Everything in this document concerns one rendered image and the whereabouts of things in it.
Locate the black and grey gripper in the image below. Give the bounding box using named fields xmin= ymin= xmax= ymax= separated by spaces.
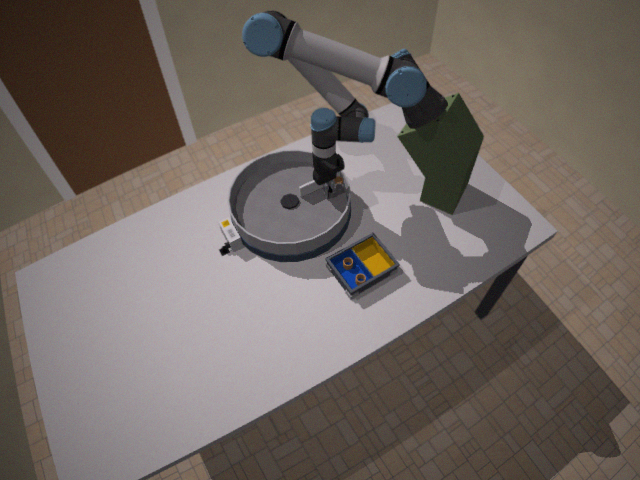
xmin=312 ymin=143 xmax=344 ymax=198

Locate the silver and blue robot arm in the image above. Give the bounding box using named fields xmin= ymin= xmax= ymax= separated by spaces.
xmin=242 ymin=10 xmax=448 ymax=149

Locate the blue and yellow divided bin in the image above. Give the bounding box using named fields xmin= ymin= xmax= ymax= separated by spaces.
xmin=325 ymin=233 xmax=400 ymax=300

